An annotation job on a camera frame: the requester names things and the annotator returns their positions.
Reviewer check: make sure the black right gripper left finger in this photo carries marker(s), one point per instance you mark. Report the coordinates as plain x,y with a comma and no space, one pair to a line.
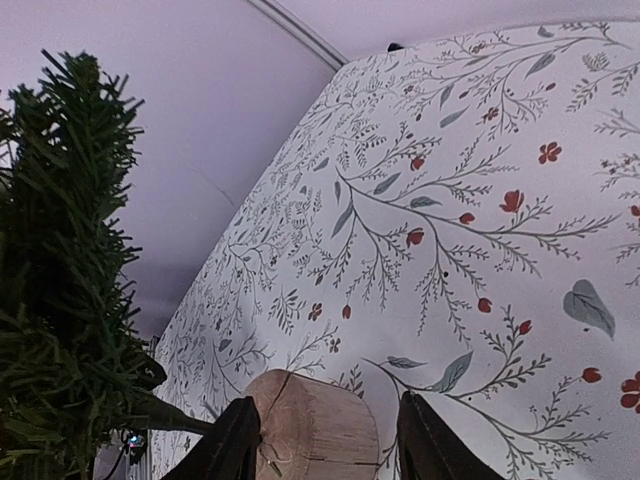
228,449

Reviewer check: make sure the small green christmas tree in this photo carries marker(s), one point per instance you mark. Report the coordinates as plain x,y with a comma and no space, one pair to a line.
72,369

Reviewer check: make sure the floral patterned table mat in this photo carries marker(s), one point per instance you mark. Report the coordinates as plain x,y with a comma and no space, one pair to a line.
460,219

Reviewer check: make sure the wooden tree stump base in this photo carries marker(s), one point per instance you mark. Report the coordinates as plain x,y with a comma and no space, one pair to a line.
312,430

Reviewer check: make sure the left aluminium corner post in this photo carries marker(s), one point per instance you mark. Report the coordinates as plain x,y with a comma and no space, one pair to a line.
301,32

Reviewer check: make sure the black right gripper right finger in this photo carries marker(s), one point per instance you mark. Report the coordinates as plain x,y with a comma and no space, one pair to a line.
429,449

